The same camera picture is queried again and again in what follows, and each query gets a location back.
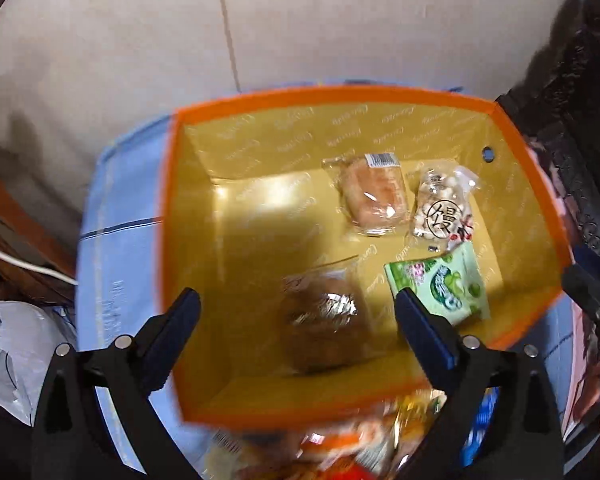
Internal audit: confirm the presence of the pink bread packet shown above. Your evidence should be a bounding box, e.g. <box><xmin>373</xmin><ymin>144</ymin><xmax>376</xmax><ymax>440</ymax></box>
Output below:
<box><xmin>322</xmin><ymin>152</ymin><xmax>411</xmax><ymax>236</ymax></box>

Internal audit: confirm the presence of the white plastic bag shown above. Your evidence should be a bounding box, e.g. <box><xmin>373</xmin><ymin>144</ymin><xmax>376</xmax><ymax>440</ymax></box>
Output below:
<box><xmin>0</xmin><ymin>300</ymin><xmax>78</xmax><ymax>428</ymax></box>

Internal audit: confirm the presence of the orange cardboard box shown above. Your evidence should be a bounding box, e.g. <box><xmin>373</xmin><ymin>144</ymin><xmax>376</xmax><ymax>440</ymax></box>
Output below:
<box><xmin>160</xmin><ymin>85</ymin><xmax>573</xmax><ymax>428</ymax></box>

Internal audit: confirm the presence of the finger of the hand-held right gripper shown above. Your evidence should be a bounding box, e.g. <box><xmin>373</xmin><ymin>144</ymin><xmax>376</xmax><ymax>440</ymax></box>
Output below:
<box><xmin>562</xmin><ymin>262</ymin><xmax>600</xmax><ymax>333</ymax></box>

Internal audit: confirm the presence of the dark carved chair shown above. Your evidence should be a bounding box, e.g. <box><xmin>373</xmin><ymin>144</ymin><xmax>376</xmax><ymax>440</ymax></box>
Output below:
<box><xmin>495</xmin><ymin>0</ymin><xmax>600</xmax><ymax>261</ymax></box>

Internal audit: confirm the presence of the white cable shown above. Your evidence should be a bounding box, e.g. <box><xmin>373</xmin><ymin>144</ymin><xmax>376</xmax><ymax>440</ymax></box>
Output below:
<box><xmin>0</xmin><ymin>237</ymin><xmax>78</xmax><ymax>286</ymax></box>

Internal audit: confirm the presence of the pile of assorted snack packets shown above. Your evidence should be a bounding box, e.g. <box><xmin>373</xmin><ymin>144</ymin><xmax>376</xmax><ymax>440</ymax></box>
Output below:
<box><xmin>205</xmin><ymin>390</ymin><xmax>501</xmax><ymax>480</ymax></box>

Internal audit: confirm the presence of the green snack packet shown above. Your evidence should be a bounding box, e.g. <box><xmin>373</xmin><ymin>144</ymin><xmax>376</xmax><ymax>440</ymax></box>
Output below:
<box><xmin>384</xmin><ymin>242</ymin><xmax>491</xmax><ymax>328</ymax></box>

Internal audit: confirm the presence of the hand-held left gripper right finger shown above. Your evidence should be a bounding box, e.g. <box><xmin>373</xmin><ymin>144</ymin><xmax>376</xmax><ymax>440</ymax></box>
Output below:
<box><xmin>395</xmin><ymin>287</ymin><xmax>566</xmax><ymax>480</ymax></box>

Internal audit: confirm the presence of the clear packet of white balls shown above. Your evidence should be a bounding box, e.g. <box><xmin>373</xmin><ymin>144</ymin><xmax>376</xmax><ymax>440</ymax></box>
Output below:
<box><xmin>405</xmin><ymin>162</ymin><xmax>481</xmax><ymax>256</ymax></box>

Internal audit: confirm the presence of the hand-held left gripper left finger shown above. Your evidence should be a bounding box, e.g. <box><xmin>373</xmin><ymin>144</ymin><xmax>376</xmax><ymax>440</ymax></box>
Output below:
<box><xmin>30</xmin><ymin>287</ymin><xmax>203</xmax><ymax>480</ymax></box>

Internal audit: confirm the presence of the blue tablecloth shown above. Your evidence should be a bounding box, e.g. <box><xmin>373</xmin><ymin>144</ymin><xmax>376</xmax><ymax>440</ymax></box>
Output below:
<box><xmin>77</xmin><ymin>77</ymin><xmax>581</xmax><ymax>480</ymax></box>

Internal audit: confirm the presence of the brown bread packet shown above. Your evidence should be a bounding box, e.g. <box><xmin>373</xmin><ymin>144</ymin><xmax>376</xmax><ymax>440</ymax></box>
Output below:
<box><xmin>277</xmin><ymin>255</ymin><xmax>381</xmax><ymax>376</ymax></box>

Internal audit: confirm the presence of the brown wooden chair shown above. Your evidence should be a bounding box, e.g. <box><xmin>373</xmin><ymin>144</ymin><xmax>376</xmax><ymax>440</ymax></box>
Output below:
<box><xmin>0</xmin><ymin>160</ymin><xmax>78</xmax><ymax>306</ymax></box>

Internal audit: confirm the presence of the pink printed cloth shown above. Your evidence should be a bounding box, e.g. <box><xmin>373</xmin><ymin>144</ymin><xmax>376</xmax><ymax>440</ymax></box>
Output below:
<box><xmin>525</xmin><ymin>145</ymin><xmax>600</xmax><ymax>436</ymax></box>

